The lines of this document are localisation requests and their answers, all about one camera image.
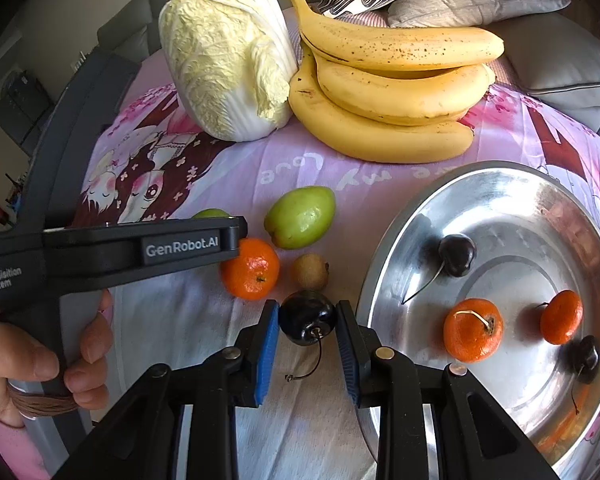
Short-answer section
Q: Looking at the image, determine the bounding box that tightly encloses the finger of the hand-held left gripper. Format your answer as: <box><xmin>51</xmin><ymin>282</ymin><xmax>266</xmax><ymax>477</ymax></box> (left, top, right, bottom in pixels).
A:
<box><xmin>42</xmin><ymin>215</ymin><xmax>249</xmax><ymax>257</ymax></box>

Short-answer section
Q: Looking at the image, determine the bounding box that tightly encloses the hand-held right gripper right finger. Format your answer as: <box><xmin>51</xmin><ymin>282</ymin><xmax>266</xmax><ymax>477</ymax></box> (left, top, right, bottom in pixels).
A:
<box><xmin>334</xmin><ymin>300</ymin><xmax>561</xmax><ymax>480</ymax></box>

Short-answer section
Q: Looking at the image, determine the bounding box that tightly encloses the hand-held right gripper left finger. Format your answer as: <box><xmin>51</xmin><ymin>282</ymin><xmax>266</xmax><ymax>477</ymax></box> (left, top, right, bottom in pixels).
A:
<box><xmin>52</xmin><ymin>299</ymin><xmax>281</xmax><ymax>480</ymax></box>

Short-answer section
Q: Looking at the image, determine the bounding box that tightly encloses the dark cherry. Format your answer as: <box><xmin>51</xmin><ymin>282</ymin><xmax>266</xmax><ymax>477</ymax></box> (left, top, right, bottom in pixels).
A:
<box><xmin>562</xmin><ymin>335</ymin><xmax>600</xmax><ymax>416</ymax></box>
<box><xmin>278</xmin><ymin>290</ymin><xmax>338</xmax><ymax>382</ymax></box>
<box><xmin>402</xmin><ymin>233</ymin><xmax>477</xmax><ymax>306</ymax></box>

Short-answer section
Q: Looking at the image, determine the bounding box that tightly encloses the brown longan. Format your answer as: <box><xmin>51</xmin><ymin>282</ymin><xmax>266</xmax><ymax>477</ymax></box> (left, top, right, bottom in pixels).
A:
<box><xmin>291</xmin><ymin>254</ymin><xmax>330</xmax><ymax>292</ymax></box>

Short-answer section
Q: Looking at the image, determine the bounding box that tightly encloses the orange tangerine with stem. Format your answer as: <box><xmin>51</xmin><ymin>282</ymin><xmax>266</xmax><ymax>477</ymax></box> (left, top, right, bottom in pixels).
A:
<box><xmin>442</xmin><ymin>298</ymin><xmax>505</xmax><ymax>364</ymax></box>

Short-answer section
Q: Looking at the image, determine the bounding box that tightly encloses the stainless steel bowl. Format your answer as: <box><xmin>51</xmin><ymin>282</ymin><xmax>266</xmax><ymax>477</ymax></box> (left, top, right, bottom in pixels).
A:
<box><xmin>352</xmin><ymin>160</ymin><xmax>600</xmax><ymax>467</ymax></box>

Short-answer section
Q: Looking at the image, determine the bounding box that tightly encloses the person's left forearm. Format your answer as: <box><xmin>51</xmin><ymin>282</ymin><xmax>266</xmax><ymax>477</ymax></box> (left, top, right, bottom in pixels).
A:
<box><xmin>0</xmin><ymin>410</ymin><xmax>51</xmax><ymax>480</ymax></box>

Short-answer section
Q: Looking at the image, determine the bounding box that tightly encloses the person's left hand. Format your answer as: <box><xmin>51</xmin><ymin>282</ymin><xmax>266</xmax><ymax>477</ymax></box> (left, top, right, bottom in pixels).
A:
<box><xmin>0</xmin><ymin>290</ymin><xmax>116</xmax><ymax>428</ymax></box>

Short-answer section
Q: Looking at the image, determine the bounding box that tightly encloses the grey sofa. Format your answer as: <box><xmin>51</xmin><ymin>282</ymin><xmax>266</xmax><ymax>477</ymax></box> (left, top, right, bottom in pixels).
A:
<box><xmin>96</xmin><ymin>0</ymin><xmax>600</xmax><ymax>153</ymax></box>

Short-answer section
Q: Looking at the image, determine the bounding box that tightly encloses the napa cabbage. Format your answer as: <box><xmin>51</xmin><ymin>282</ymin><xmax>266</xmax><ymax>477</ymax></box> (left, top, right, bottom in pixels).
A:
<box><xmin>158</xmin><ymin>0</ymin><xmax>300</xmax><ymax>142</ymax></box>

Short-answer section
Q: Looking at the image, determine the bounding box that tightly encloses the bunch of yellow bananas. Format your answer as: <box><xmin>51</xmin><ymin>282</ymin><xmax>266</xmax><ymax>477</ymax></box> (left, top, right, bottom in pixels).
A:
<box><xmin>287</xmin><ymin>42</ymin><xmax>476</xmax><ymax>163</ymax></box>

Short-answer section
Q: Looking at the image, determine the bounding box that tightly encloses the grey leather cushion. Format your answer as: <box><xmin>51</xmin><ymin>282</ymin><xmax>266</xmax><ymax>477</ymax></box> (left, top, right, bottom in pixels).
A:
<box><xmin>490</xmin><ymin>12</ymin><xmax>600</xmax><ymax>111</ymax></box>

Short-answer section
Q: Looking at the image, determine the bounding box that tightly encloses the grey fabric pillow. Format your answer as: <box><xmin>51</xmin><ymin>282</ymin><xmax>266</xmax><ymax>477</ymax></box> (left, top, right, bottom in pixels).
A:
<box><xmin>386</xmin><ymin>0</ymin><xmax>572</xmax><ymax>28</ymax></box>

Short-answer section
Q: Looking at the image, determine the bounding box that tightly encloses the brown hair tie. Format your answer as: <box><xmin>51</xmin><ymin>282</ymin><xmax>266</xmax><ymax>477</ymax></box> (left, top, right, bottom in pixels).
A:
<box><xmin>7</xmin><ymin>382</ymin><xmax>81</xmax><ymax>418</ymax></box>

